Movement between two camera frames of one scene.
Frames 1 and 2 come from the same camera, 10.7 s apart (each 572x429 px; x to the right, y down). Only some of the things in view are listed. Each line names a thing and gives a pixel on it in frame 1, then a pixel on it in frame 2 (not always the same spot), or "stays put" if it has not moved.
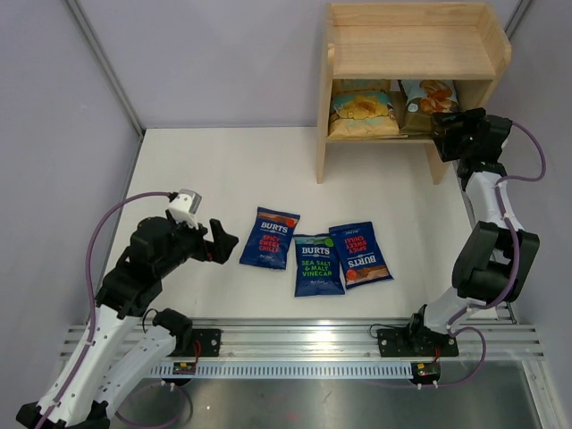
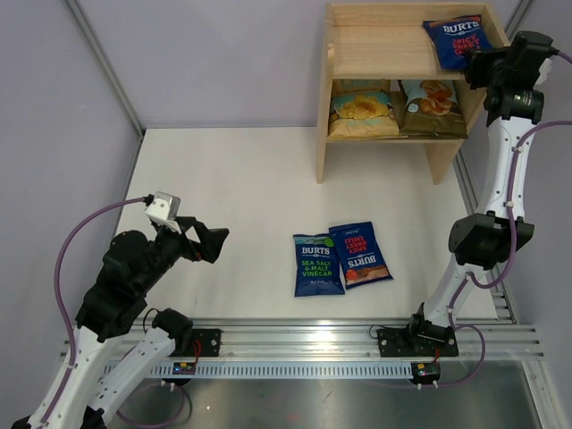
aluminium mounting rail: [500, 337] stays put
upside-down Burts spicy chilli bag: [360, 254] stays put
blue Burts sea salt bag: [317, 267] stays put
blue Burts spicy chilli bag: [269, 239] to [453, 37]
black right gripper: [471, 121] to [476, 61]
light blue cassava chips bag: [424, 98] stays put
